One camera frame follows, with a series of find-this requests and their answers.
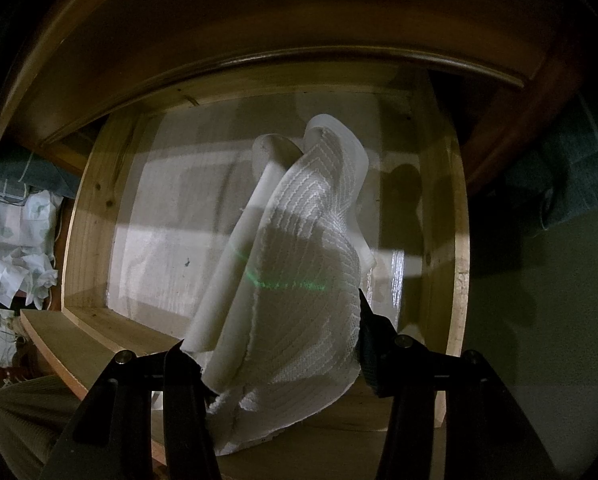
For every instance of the white drawer liner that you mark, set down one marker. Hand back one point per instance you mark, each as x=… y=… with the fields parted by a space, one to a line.
x=179 y=240

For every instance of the white mesh padded garment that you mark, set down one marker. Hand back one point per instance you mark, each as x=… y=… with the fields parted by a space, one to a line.
x=299 y=260

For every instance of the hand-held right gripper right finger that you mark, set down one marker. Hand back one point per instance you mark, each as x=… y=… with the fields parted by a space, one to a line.
x=374 y=355

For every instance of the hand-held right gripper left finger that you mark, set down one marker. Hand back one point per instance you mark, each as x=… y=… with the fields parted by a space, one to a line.
x=179 y=385

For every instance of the blue checked cloth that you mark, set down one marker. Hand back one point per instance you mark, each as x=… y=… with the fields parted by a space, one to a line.
x=569 y=175

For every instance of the crumpled white cloth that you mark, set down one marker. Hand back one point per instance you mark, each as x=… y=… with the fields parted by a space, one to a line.
x=24 y=275

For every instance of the person's olive trouser leg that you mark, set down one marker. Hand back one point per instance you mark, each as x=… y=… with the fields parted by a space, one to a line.
x=24 y=420

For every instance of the wooden drawer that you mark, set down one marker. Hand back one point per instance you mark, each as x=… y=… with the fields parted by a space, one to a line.
x=94 y=220

